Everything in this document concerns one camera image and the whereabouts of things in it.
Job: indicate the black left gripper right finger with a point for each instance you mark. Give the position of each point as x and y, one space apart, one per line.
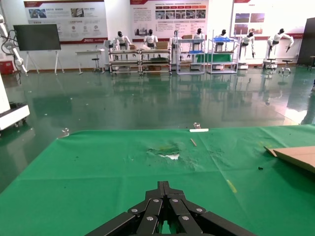
187 216

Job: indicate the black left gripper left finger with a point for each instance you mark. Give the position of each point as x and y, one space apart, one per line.
147 216

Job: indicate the white industrial robot arm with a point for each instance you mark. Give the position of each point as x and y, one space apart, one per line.
12 49

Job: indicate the red box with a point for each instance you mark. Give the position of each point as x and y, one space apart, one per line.
6 67

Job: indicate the green table cloth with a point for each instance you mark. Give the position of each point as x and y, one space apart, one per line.
98 172

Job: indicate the white table clamp strip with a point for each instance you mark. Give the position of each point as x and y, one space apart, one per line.
198 130

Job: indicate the silver binder clip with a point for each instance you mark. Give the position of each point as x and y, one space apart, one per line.
65 131
196 125

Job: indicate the metal pipe rack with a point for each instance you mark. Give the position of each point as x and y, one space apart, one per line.
125 61
155 61

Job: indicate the black round stool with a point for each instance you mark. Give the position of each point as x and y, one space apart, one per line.
95 64
286 64

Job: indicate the white shelf with blue trays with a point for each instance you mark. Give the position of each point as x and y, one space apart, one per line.
190 52
221 39

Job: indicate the white humanoid robot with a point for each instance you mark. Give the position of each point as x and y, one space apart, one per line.
175 46
198 37
278 39
222 37
121 40
247 43
150 39

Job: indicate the white wheeled cart base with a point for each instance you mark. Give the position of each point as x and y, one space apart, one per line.
9 115

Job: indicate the white side table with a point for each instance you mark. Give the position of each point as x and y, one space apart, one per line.
89 52

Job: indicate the black screen on stand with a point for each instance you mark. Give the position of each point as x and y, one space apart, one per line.
37 37

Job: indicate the black upright panel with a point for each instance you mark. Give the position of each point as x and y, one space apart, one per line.
306 41

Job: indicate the wall info poster board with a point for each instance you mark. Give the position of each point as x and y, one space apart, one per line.
248 22
66 17
169 17

